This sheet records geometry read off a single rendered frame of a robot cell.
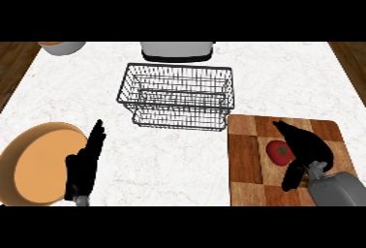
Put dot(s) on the red tomato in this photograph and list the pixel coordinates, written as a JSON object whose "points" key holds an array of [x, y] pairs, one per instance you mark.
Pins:
{"points": [[277, 152]]}

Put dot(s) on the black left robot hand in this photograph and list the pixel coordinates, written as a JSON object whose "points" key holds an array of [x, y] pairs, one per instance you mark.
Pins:
{"points": [[87, 158]]}

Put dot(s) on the orange round bowl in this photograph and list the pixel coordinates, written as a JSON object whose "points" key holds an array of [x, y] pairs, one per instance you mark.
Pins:
{"points": [[35, 166]]}

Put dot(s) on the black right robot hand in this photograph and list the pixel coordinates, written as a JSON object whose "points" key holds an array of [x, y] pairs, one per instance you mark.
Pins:
{"points": [[307, 145]]}

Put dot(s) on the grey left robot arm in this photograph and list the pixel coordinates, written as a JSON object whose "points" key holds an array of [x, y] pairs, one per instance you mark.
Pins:
{"points": [[81, 200]]}

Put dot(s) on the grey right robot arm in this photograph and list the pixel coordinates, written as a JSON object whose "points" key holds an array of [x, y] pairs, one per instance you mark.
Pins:
{"points": [[335, 187]]}

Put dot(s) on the grey pot with orange rim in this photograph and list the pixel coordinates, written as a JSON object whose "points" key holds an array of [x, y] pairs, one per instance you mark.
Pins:
{"points": [[62, 47]]}

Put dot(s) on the checkered wooden cutting board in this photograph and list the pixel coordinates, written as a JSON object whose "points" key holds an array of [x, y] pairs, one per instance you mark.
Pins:
{"points": [[252, 161]]}

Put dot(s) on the grey and black appliance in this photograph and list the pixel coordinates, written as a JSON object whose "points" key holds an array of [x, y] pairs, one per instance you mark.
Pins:
{"points": [[174, 50]]}

